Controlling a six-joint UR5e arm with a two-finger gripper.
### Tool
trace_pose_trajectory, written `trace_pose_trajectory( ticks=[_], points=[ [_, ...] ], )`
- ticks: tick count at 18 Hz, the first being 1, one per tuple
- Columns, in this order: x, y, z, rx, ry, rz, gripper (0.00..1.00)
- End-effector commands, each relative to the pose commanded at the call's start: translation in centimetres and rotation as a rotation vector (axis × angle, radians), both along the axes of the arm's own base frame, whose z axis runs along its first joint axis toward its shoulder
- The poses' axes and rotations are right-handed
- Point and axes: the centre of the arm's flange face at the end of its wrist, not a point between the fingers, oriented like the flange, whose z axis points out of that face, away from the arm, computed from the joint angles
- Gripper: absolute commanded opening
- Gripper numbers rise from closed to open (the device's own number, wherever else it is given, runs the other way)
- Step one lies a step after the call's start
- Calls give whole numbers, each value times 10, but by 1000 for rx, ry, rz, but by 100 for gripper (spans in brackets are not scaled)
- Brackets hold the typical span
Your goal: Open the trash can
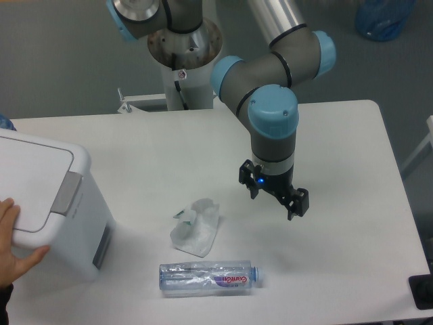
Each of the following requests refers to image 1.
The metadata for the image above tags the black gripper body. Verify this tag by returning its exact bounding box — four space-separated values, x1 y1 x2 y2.
249 160 294 202

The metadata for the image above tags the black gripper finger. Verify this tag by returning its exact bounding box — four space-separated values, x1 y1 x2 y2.
239 160 260 199
286 188 309 221

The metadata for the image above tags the white trash can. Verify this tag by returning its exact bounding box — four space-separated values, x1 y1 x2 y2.
1 129 116 282

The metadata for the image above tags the dark sleeve forearm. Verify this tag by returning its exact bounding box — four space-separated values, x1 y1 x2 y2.
0 284 14 325

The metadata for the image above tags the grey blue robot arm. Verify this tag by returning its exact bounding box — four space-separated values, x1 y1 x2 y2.
106 1 336 217

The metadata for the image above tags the person's bare hand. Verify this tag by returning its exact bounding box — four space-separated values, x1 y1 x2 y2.
1 198 50 290

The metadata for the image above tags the crumpled clear plastic bag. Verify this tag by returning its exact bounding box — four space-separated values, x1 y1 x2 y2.
170 198 220 258

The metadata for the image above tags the empty clear water bottle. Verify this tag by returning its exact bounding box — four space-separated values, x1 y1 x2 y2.
158 260 264 293

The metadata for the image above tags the black device at table edge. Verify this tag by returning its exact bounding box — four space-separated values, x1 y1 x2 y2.
409 274 432 310

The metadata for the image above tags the blue plastic bag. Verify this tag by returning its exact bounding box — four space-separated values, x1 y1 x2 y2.
355 0 417 42

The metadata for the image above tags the blue object at left edge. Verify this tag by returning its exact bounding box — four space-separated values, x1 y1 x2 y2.
0 114 16 131

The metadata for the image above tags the white frame at right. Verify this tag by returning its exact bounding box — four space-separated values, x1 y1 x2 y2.
400 115 432 179

